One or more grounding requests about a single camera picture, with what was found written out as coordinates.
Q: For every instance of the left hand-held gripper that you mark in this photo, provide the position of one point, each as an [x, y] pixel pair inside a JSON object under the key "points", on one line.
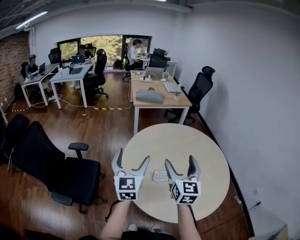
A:
{"points": [[127, 185]]}

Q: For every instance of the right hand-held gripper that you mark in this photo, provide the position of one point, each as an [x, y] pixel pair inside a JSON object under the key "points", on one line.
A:
{"points": [[187, 191]]}

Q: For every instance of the white table card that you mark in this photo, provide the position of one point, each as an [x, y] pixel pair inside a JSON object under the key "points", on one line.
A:
{"points": [[159, 175]]}

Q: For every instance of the person's right forearm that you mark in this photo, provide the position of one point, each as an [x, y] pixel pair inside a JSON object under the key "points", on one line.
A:
{"points": [[186, 222]]}

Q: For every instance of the person's left forearm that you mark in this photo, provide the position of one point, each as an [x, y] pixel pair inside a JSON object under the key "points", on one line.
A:
{"points": [[117, 218]]}

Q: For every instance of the round wooden table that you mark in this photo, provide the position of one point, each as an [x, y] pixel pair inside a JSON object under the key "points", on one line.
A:
{"points": [[175, 145]]}

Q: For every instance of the yellow black floor strip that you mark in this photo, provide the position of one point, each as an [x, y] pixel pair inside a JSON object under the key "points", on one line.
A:
{"points": [[109, 108], [18, 110]]}

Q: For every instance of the person's white shoe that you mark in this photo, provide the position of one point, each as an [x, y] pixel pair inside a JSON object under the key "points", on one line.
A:
{"points": [[132, 227]]}

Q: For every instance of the green bottle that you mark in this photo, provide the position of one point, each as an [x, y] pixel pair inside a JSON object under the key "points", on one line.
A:
{"points": [[239, 201]]}

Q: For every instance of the person's black shirt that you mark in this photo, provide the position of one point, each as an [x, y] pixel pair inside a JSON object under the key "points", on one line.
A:
{"points": [[145, 235]]}

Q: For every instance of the grey padded pouch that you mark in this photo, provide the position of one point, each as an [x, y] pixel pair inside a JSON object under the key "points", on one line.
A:
{"points": [[150, 96]]}

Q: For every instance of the wooden desk with white legs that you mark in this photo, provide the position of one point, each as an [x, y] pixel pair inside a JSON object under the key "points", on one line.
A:
{"points": [[168, 98]]}

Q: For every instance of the clear water bottle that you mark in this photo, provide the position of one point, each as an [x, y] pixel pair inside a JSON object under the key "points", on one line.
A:
{"points": [[177, 93]]}

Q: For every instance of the dark computer mouse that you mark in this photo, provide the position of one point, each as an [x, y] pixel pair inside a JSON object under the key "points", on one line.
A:
{"points": [[151, 89]]}

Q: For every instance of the silver closed laptop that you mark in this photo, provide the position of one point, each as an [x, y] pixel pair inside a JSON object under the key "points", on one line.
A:
{"points": [[171, 86]]}

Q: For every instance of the black office chair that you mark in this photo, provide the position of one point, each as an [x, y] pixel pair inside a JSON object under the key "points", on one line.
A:
{"points": [[92, 49], [16, 126], [42, 154], [157, 61], [100, 65], [126, 61], [201, 86], [55, 56], [23, 69]]}

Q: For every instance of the white power strip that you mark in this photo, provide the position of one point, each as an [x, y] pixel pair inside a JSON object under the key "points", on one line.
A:
{"points": [[145, 79]]}

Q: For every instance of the silver open laptop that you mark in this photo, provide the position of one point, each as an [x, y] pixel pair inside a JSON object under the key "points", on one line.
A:
{"points": [[154, 72]]}

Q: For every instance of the blue water bottle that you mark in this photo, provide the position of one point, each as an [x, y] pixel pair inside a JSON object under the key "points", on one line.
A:
{"points": [[166, 74]]}

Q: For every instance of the black bag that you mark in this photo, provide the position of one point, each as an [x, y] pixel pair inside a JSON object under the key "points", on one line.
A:
{"points": [[117, 64]]}

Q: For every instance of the grey open laptop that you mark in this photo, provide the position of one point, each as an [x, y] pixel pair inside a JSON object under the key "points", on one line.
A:
{"points": [[76, 69]]}

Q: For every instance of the light wooden desk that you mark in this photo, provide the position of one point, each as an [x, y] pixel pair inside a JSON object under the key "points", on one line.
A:
{"points": [[284, 233]]}

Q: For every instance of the dark laptop with logo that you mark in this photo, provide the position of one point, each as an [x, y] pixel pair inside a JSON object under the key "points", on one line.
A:
{"points": [[78, 59]]}

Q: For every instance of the window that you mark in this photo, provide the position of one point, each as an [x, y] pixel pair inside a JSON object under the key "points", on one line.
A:
{"points": [[110, 45]]}

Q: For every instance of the dark grey desk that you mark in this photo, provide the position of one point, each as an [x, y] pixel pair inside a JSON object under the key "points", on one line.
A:
{"points": [[44, 72]]}

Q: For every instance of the black open laptop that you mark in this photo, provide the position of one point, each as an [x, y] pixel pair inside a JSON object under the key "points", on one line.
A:
{"points": [[42, 68]]}

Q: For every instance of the ceiling light tube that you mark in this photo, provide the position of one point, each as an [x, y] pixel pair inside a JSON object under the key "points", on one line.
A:
{"points": [[31, 20]]}

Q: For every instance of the white wall plate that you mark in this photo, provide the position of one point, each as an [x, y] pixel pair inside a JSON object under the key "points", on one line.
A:
{"points": [[255, 192]]}

